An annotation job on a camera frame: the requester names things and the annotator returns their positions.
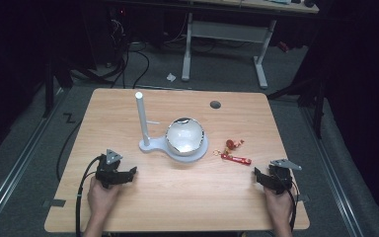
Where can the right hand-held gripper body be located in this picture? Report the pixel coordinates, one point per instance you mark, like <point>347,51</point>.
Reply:
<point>280,174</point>

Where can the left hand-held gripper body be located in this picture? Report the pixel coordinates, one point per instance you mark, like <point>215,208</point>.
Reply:
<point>109,171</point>

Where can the person's left hand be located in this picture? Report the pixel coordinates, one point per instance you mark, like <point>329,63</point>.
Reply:
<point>100,197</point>

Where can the person's right hand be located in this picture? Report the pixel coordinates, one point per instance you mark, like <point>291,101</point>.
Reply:
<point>279,207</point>

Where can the long red candy wrapper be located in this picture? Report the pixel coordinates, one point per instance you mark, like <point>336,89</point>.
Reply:
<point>236,159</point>

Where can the grey tape strip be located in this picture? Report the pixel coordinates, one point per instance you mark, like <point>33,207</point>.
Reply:
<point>54,203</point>
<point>304,197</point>

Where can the crumpled red candy wrapper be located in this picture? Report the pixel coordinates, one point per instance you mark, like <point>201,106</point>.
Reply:
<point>231,144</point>

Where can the small pale wrapper scrap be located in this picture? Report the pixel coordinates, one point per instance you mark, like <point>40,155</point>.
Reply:
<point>217,152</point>

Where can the wooden table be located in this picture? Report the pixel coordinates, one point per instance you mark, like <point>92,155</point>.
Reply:
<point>177,197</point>

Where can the dark round table grommet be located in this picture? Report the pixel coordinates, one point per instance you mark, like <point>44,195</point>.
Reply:
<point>215,105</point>

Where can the black metal stand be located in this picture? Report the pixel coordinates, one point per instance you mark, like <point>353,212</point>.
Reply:
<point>54,79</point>
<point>312,98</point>

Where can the crumpled white paper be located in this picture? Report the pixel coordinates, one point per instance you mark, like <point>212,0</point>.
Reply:
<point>171,77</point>

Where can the white-legged desk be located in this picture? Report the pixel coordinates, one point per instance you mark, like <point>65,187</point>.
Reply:
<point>227,31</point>

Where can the metal floor rail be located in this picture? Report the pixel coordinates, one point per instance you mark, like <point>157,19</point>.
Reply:
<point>334,177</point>
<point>16,168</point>

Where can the white stand with post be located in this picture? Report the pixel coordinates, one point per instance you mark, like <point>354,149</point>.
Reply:
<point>142,115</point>

